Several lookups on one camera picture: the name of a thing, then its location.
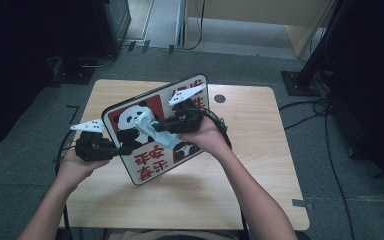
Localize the long black floor cable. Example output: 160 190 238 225
323 113 357 240

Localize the light blue cloth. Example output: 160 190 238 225
134 109 181 150

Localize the dark cabinet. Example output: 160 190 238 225
93 0 133 56

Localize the person's beige clothing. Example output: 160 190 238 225
108 229 242 240

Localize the hand-held gripper cable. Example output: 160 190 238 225
54 129 78 240
198 107 250 240

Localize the dark curtain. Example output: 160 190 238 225
326 0 384 204
0 0 98 155

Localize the light wooden cabinet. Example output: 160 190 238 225
183 0 335 59

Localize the left hand-held gripper cable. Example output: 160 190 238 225
54 129 78 240

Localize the panda picture sign board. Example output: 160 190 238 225
101 73 211 186

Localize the black hanging cable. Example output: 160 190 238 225
183 0 206 52

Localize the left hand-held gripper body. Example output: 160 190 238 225
70 118 116 163

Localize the curved black floor cable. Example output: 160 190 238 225
79 53 117 69

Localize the bent black floor tape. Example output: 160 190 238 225
66 104 81 125

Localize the black metal stand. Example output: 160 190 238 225
280 0 351 98

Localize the person's right hand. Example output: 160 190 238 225
178 116 232 159

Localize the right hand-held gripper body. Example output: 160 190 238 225
168 83 207 134

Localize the black stand base plate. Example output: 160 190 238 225
51 54 96 86

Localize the grey floor tape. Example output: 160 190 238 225
291 198 315 212

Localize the person's left hand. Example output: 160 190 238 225
55 150 112 195

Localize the right hand-held gripper cable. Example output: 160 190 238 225
198 107 250 240

